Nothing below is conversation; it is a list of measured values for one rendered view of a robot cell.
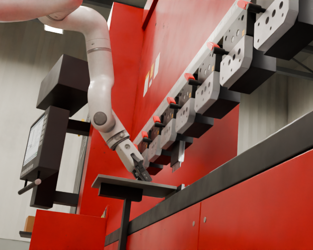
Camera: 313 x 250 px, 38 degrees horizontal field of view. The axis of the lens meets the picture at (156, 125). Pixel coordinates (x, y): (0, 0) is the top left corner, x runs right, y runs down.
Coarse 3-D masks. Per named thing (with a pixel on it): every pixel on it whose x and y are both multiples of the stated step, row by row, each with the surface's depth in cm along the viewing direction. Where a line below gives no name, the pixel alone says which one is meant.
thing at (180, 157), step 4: (180, 140) 160; (176, 144) 164; (180, 144) 160; (184, 144) 160; (172, 148) 168; (176, 148) 163; (180, 148) 159; (184, 148) 160; (172, 152) 167; (176, 152) 162; (180, 152) 159; (172, 156) 166; (176, 156) 161; (180, 156) 158; (172, 160) 165; (176, 160) 160; (180, 160) 158; (172, 164) 164; (176, 164) 162; (180, 164) 157; (172, 168) 166; (176, 168) 161; (172, 172) 165
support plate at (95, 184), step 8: (104, 176) 145; (112, 176) 146; (96, 184) 155; (120, 184) 151; (128, 184) 150; (136, 184) 149; (144, 184) 148; (152, 184) 148; (160, 184) 149; (144, 192) 160; (152, 192) 159; (160, 192) 157; (168, 192) 156
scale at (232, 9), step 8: (232, 8) 121; (224, 16) 127; (224, 24) 125; (216, 32) 131; (208, 40) 138; (200, 56) 143; (192, 64) 150; (184, 72) 159; (176, 88) 166; (168, 96) 177; (160, 104) 188; (152, 120) 200; (144, 128) 215
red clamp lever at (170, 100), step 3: (168, 99) 157; (171, 99) 157; (168, 102) 156; (171, 102) 155; (174, 102) 155; (171, 105) 152; (174, 105) 152; (177, 105) 152; (171, 108) 152; (174, 108) 152; (177, 108) 152; (180, 108) 153
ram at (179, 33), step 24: (168, 0) 214; (192, 0) 167; (216, 0) 137; (168, 24) 204; (192, 24) 161; (216, 24) 133; (144, 48) 262; (168, 48) 194; (192, 48) 155; (144, 72) 246; (168, 72) 185; (192, 72) 149; (144, 96) 232; (144, 120) 219
